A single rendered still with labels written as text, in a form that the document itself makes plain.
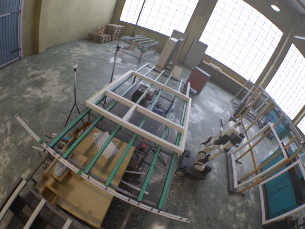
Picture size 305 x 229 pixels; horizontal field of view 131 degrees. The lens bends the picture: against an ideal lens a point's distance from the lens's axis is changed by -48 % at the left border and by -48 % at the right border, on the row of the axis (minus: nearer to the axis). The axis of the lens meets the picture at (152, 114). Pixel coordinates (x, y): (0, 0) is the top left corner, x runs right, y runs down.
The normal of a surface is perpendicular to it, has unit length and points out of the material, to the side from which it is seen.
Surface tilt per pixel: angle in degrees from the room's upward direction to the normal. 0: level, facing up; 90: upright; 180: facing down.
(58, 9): 90
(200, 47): 90
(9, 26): 90
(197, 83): 90
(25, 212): 0
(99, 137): 0
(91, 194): 0
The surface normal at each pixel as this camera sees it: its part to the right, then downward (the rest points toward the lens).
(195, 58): -0.29, 0.55
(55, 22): 0.90, 0.44
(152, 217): 0.33, -0.71
